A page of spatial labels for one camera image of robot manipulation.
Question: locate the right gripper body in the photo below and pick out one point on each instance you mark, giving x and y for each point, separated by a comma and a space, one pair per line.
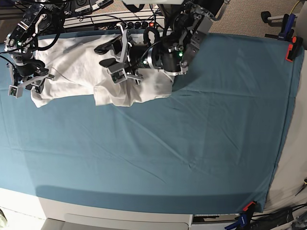
25, 74

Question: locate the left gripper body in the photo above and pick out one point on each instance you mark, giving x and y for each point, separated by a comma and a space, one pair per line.
133, 56

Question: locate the white T-shirt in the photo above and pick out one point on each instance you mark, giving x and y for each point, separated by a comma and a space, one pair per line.
76, 70

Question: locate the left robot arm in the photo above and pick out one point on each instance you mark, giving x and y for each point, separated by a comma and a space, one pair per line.
171, 52

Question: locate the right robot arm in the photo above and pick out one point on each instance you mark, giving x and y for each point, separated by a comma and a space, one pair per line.
22, 43

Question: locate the black power strip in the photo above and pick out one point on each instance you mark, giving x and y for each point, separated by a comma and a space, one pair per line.
134, 25

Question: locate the teal table cloth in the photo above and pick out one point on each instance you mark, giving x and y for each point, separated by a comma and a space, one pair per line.
211, 147

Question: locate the white drawer cabinet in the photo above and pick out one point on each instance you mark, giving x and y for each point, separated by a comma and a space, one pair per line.
91, 216

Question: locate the blue clamp top right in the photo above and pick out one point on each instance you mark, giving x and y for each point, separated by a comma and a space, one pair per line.
287, 31

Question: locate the blue clamp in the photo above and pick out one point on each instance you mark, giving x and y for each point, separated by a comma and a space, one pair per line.
241, 222
287, 31

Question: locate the orange black clamp top right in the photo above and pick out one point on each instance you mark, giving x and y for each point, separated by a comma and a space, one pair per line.
294, 48

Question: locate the orange black clamp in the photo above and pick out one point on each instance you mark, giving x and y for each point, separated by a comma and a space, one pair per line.
294, 48
249, 205

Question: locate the orange black clamp bottom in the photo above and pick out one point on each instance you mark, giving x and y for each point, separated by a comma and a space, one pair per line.
249, 205

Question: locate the blue clamp bottom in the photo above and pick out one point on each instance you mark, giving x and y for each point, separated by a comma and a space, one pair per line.
241, 222

